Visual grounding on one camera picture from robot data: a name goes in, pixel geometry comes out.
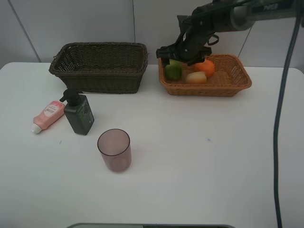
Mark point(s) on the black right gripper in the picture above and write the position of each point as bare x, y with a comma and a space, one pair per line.
190, 44

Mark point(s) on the green lime fruit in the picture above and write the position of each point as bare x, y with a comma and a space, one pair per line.
173, 71

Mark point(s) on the red yellow peach fruit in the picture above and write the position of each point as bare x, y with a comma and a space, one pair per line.
196, 78

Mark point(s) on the orange tangerine fruit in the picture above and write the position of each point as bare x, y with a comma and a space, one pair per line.
207, 67

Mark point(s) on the pink translucent plastic cup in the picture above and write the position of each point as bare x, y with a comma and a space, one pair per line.
114, 146

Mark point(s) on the dark green pump bottle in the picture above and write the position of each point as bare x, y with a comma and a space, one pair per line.
78, 111

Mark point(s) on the pink lotion bottle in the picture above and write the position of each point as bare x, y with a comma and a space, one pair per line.
50, 114

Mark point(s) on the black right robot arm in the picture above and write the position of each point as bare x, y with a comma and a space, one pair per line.
240, 15

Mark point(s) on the orange wicker basket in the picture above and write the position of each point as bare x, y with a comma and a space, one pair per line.
229, 78

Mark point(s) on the dark brown wicker basket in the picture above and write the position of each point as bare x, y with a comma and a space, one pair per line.
101, 67

